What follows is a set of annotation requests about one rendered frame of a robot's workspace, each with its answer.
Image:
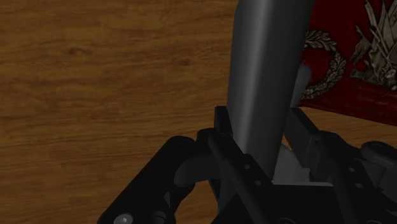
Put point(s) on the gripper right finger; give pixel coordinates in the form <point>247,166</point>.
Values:
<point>350,173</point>

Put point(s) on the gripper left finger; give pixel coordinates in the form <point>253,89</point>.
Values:
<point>155,183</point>

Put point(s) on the red patterned robot stand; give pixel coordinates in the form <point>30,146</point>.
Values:
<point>352,94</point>

